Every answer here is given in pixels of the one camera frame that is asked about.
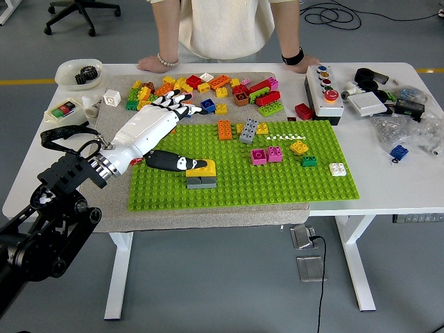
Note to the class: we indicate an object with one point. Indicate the white brick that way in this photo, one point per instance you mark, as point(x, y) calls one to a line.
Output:
point(206, 76)
point(337, 170)

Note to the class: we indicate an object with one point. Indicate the person's left hand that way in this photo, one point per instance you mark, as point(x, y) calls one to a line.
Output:
point(305, 64)

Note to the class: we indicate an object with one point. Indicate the table height control panel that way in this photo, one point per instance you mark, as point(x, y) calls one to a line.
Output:
point(418, 218)

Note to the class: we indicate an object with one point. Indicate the white tube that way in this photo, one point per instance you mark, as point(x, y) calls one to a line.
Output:
point(93, 107)

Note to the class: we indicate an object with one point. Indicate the brown brick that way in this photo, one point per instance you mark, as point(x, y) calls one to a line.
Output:
point(241, 100)
point(149, 85)

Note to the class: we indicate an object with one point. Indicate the black office chair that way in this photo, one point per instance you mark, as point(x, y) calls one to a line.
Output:
point(81, 8)

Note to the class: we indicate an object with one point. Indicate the yellow narrow brick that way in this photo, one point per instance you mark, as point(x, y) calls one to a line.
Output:
point(239, 128)

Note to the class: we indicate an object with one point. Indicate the black gear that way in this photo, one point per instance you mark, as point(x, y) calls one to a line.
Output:
point(88, 74)

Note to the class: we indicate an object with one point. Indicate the grey long brick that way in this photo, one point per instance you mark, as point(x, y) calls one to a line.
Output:
point(248, 132)

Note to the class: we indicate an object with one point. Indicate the white switch box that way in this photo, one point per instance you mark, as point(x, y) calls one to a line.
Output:
point(64, 111)

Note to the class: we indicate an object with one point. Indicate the dark metal block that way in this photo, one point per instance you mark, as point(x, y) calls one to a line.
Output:
point(382, 78)

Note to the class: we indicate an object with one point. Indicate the white pipe fitting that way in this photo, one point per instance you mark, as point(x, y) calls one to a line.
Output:
point(351, 91)

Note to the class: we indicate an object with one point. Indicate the person's right forearm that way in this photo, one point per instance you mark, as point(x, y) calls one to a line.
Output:
point(166, 33)

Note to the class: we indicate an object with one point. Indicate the magenta brick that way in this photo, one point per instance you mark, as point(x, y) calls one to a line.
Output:
point(258, 157)

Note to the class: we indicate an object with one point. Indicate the orange brick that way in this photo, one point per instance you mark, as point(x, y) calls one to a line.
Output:
point(219, 82)
point(163, 89)
point(224, 130)

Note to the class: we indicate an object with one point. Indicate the black power adapter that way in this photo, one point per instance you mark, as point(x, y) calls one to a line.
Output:
point(410, 109)

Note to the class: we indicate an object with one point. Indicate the person's left forearm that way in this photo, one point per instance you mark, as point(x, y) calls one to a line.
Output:
point(286, 24)

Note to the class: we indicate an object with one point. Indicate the clear bag of screws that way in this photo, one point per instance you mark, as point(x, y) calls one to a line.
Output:
point(395, 132)

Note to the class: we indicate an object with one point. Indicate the grey sloped brick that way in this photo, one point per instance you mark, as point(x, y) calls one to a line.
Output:
point(204, 184)

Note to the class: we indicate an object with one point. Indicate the grey-brown mat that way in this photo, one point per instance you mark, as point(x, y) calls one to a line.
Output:
point(208, 218)

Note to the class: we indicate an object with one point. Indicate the white cube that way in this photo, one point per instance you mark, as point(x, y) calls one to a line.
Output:
point(112, 98)

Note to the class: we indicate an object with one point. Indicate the clear bag blue parts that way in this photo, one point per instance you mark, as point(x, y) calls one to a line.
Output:
point(409, 94)

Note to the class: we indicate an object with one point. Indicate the person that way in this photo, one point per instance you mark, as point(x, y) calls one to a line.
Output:
point(225, 27)

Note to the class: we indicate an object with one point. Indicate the white switch plate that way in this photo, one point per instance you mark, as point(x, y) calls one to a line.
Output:
point(367, 104)

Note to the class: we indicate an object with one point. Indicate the yellow curved brick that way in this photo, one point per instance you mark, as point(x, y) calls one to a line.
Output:
point(209, 170)

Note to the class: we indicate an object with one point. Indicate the red long brick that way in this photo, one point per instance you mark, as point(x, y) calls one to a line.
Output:
point(259, 86)
point(268, 98)

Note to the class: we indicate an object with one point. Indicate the white furniture leg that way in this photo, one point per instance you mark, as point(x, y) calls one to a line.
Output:
point(5, 15)

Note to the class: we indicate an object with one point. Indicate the dark green small brick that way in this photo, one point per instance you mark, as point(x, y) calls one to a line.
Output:
point(308, 161)

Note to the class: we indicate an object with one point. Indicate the lime brick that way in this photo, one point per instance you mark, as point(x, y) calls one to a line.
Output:
point(270, 110)
point(132, 94)

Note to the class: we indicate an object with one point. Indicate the pink small brick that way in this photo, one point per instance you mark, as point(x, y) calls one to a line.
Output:
point(245, 82)
point(189, 93)

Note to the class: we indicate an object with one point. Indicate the white bowl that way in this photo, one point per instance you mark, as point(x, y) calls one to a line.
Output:
point(66, 73)

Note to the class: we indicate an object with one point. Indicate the metal floor socket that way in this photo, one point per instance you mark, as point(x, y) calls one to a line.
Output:
point(302, 237)
point(310, 268)

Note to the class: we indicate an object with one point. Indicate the blue brick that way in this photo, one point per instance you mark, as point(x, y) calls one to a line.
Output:
point(399, 152)
point(208, 104)

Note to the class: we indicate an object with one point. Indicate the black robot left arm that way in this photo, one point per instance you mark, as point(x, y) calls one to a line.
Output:
point(34, 249)

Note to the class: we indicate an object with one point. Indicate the black wristwatch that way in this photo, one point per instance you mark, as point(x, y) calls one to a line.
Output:
point(293, 57)

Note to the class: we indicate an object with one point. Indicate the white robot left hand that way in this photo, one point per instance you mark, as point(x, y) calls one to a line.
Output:
point(145, 128)

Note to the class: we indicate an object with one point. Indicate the push-button control box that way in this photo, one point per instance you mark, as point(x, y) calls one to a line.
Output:
point(326, 107)

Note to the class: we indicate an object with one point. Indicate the person's right hand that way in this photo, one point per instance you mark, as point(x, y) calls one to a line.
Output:
point(150, 64)

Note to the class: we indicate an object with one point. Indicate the white table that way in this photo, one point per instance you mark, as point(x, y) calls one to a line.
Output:
point(381, 187)

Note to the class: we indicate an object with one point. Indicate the green baseplate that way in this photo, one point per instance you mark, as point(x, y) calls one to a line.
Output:
point(277, 187)

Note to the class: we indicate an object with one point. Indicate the green long brick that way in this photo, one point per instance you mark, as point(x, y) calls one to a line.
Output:
point(256, 94)

